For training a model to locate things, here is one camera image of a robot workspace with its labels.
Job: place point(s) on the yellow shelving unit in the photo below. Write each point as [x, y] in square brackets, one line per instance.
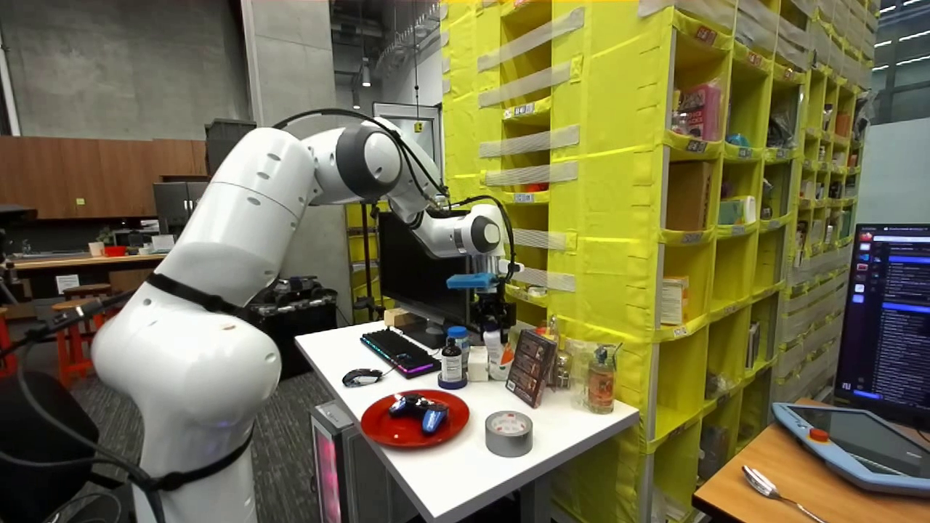
[610, 147]

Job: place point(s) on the black case pink light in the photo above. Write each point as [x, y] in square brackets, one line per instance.
[339, 475]

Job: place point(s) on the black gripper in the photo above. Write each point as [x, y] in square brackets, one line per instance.
[496, 310]

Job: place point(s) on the blue grey teach pendant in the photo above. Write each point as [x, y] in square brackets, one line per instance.
[852, 445]

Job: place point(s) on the pink box in shelf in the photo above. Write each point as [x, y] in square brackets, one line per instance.
[701, 111]

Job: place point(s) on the dark glass bottle white label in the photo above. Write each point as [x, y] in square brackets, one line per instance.
[451, 366]

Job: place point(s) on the blue grey game controller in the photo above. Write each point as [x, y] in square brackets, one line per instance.
[423, 414]

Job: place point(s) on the silver spoon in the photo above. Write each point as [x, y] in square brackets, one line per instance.
[770, 484]

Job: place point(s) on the wooden desk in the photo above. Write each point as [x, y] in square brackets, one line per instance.
[746, 496]

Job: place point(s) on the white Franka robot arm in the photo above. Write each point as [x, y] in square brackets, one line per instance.
[223, 262]

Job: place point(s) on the dark video game case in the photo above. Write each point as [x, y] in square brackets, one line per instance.
[531, 366]

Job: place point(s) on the grey duct tape roll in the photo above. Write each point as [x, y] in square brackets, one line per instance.
[510, 433]

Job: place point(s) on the black office chair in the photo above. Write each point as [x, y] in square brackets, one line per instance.
[38, 445]

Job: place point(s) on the black computer monitor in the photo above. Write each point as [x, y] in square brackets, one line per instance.
[417, 278]

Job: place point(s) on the clear jar blue lid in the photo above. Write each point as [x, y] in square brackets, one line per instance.
[464, 334]

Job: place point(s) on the glass spice jar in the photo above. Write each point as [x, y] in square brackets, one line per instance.
[603, 378]

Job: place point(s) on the black rainbow backlit keyboard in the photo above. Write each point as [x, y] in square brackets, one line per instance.
[398, 353]

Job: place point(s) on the monitor with terminal screen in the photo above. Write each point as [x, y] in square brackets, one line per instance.
[889, 321]

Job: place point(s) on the wooden wall cabinets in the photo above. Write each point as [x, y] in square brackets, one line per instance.
[77, 176]

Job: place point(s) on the red round plate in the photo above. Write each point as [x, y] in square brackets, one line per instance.
[388, 433]

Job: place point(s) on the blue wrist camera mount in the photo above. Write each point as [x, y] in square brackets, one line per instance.
[472, 281]

